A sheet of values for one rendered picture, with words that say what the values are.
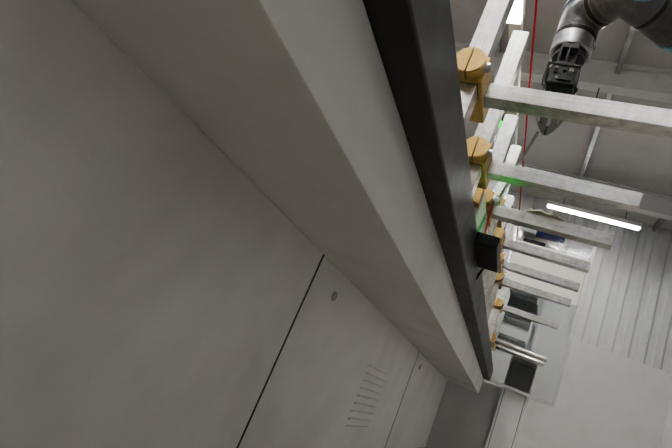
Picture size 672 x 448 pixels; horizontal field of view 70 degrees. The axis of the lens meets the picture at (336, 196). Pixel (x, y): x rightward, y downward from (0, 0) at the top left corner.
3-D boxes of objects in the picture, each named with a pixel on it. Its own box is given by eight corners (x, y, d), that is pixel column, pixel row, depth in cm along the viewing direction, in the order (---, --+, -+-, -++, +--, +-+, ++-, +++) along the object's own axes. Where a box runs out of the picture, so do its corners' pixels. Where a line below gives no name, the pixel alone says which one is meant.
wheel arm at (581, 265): (587, 273, 157) (590, 263, 158) (589, 270, 154) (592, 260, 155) (442, 231, 179) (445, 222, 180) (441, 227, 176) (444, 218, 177)
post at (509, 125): (462, 285, 114) (519, 121, 129) (461, 281, 111) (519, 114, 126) (448, 280, 116) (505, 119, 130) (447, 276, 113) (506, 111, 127)
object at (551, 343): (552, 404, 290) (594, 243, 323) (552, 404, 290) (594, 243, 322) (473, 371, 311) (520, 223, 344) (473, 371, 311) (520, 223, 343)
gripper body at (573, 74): (539, 81, 106) (553, 39, 109) (537, 104, 113) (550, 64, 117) (577, 86, 102) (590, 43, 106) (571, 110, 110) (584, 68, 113)
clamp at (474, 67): (486, 124, 83) (495, 101, 84) (484, 74, 71) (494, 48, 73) (452, 118, 85) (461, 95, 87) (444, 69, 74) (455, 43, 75)
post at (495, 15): (449, 170, 73) (535, -52, 87) (447, 159, 70) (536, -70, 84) (428, 165, 75) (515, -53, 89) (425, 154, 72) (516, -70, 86)
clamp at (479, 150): (488, 190, 104) (495, 171, 105) (487, 160, 92) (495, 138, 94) (461, 184, 107) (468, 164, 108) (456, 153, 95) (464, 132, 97)
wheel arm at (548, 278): (577, 293, 179) (579, 284, 180) (578, 290, 176) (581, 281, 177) (448, 252, 200) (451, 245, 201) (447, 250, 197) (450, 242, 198)
